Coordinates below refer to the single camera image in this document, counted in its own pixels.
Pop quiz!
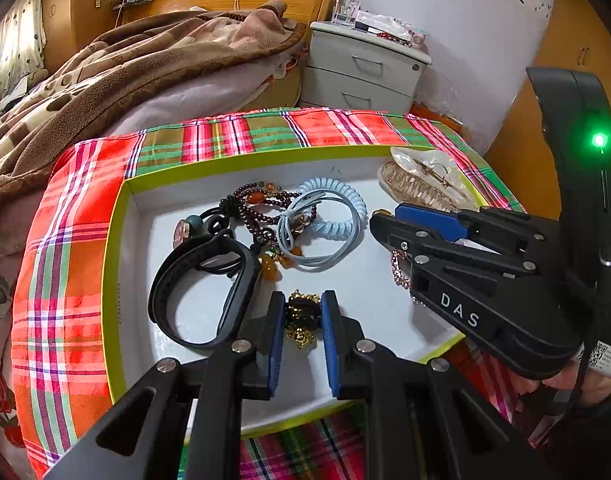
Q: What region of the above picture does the black gold hair ornament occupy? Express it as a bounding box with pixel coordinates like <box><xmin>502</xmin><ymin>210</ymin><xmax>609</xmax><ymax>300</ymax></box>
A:
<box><xmin>285</xmin><ymin>289</ymin><xmax>322</xmax><ymax>350</ymax></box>

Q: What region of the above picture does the dark red bead bracelet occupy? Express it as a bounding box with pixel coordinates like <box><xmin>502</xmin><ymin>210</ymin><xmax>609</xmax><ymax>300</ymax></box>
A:
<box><xmin>230</xmin><ymin>180</ymin><xmax>320</xmax><ymax>281</ymax></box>

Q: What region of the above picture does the person's right hand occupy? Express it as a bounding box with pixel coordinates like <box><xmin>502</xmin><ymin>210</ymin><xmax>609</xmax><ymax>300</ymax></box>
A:
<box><xmin>543</xmin><ymin>363</ymin><xmax>611</xmax><ymax>408</ymax></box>

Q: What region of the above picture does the beige translucent hair claw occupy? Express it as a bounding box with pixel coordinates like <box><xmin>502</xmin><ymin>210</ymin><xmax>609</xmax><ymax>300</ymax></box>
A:
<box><xmin>377</xmin><ymin>146</ymin><xmax>485</xmax><ymax>212</ymax></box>

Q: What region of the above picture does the orange box on floor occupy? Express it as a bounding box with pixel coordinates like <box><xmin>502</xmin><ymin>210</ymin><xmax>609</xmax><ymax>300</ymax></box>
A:
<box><xmin>409</xmin><ymin>103</ymin><xmax>463</xmax><ymax>133</ymax></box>

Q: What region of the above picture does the grey elastic hair band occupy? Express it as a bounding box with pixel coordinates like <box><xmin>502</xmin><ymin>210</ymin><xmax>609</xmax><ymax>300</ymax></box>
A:
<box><xmin>276</xmin><ymin>188</ymin><xmax>365</xmax><ymax>270</ymax></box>

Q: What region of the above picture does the black wristband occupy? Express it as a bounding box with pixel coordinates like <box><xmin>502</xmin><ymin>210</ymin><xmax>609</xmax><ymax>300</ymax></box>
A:
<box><xmin>147</xmin><ymin>229</ymin><xmax>261</xmax><ymax>354</ymax></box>

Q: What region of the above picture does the yellow-green shallow box tray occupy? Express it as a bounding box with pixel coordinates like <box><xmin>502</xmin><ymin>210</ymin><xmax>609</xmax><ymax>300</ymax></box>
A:
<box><xmin>102</xmin><ymin>145</ymin><xmax>461</xmax><ymax>437</ymax></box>

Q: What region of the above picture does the red green plaid cloth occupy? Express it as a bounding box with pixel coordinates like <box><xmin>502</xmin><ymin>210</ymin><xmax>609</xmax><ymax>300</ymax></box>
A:
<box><xmin>12</xmin><ymin>108</ymin><xmax>519</xmax><ymax>478</ymax></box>

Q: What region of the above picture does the grey two-drawer nightstand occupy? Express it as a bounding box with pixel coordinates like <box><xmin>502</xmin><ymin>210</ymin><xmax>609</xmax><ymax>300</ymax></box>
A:
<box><xmin>300</xmin><ymin>22</ymin><xmax>431</xmax><ymax>114</ymax></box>

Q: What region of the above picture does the floral white bed sheet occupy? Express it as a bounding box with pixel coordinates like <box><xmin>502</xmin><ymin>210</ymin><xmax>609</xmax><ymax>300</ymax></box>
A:
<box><xmin>0</xmin><ymin>58</ymin><xmax>302</xmax><ymax>479</ymax></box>

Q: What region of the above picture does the wooden door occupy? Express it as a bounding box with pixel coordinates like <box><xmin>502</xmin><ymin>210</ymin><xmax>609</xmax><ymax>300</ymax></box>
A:
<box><xmin>485</xmin><ymin>0</ymin><xmax>611</xmax><ymax>219</ymax></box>

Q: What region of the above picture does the clutter on nightstand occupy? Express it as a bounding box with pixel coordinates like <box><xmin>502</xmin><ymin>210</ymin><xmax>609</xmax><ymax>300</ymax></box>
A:
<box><xmin>331</xmin><ymin>0</ymin><xmax>426</xmax><ymax>50</ymax></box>

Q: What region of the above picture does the brown paw print blanket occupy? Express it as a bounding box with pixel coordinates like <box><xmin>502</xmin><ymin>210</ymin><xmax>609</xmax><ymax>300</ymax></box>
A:
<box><xmin>0</xmin><ymin>0</ymin><xmax>307</xmax><ymax>206</ymax></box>

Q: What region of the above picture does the patterned window curtain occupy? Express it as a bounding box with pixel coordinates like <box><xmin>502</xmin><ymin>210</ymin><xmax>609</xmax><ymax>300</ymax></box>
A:
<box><xmin>0</xmin><ymin>0</ymin><xmax>46</xmax><ymax>102</ymax></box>

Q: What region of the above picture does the wooden wardrobe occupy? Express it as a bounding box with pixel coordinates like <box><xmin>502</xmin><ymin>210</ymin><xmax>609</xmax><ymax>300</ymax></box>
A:
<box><xmin>42</xmin><ymin>0</ymin><xmax>120</xmax><ymax>73</ymax></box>

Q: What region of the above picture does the black cord with round charm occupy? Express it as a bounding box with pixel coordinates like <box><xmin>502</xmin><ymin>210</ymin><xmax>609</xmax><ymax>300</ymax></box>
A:
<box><xmin>172</xmin><ymin>194</ymin><xmax>252</xmax><ymax>276</ymax></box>

